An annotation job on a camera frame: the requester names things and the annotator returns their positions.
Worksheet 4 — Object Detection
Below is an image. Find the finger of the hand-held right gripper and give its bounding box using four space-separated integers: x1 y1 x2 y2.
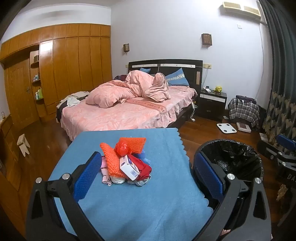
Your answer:
258 141 281 161
276 135 296 153

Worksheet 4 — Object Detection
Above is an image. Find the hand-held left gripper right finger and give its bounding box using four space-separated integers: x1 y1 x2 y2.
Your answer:
193 152 272 241

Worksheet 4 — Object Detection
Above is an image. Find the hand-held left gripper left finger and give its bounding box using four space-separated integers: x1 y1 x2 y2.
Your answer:
26 152 103 241

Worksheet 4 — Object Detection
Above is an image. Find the pink face mask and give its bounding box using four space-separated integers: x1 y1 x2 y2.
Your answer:
100 156 113 186

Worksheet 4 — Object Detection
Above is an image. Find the black trash bin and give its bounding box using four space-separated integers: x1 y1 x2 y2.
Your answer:
193 139 264 209

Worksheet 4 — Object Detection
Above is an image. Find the red plastic bag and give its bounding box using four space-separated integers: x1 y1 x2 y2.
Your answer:
115 142 132 156

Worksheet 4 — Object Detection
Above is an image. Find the white plastic bag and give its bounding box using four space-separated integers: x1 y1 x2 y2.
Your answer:
110 176 126 185

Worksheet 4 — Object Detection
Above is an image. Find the black bin liner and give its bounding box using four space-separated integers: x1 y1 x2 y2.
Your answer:
200 140 263 179

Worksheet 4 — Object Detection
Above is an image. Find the white cardboard box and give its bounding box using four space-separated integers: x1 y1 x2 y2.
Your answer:
120 155 140 181

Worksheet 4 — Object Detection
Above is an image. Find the white bathroom scale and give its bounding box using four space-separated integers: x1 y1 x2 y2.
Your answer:
217 123 238 134

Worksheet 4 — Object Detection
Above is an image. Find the plaid cloth on bag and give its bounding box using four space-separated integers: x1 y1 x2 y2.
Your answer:
228 95 260 128

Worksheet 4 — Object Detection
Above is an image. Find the red cloth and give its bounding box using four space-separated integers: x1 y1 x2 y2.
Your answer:
134 158 152 181

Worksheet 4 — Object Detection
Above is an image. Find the pink bed sheet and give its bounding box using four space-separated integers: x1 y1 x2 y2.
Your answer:
60 85 198 141

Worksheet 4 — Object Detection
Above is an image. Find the blue table cloth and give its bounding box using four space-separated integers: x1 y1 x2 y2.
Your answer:
47 128 214 241

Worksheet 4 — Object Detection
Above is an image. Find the dark nightstand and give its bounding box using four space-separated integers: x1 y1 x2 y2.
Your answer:
198 89 227 118

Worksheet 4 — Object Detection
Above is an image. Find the dark floral curtain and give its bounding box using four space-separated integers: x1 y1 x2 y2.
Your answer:
259 0 296 149

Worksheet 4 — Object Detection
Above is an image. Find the small wooden stool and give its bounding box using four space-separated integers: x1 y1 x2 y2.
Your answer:
17 134 31 157

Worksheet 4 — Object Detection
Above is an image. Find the low wooden cabinet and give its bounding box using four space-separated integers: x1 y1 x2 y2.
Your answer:
0 113 26 232

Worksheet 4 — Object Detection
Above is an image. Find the pile of light clothes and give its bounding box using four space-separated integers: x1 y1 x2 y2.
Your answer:
60 91 90 107

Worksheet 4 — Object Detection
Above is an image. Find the pink duvet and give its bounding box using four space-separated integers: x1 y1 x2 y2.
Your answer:
85 71 171 108

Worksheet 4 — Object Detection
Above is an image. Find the large blue pillow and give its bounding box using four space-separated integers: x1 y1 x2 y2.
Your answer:
165 68 190 87

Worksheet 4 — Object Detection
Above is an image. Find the wooden wardrobe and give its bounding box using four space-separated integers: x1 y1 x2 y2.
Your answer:
0 23 111 126

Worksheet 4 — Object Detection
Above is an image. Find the dark wooden bed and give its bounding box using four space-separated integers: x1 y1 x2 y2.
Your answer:
56 60 203 142

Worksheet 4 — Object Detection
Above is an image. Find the white air conditioner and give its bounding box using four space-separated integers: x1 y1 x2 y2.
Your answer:
222 1 262 20

